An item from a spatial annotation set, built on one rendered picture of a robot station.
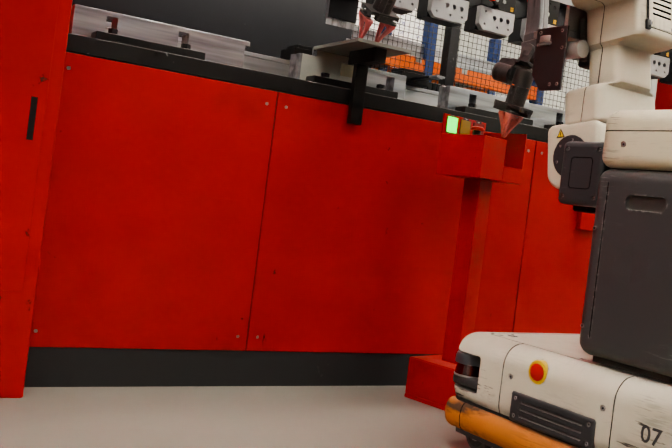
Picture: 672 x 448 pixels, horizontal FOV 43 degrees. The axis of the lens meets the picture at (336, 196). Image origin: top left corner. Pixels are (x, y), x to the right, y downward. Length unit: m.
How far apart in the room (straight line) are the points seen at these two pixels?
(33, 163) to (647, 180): 1.34
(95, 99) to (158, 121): 0.17
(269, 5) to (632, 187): 1.71
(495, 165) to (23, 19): 1.30
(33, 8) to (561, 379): 1.42
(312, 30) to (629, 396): 1.93
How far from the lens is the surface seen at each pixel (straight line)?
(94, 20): 2.36
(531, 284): 2.97
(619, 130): 1.85
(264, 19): 3.11
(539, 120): 3.11
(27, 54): 2.09
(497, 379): 1.98
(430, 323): 2.72
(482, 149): 2.40
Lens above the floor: 0.56
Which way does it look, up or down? level
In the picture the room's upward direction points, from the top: 7 degrees clockwise
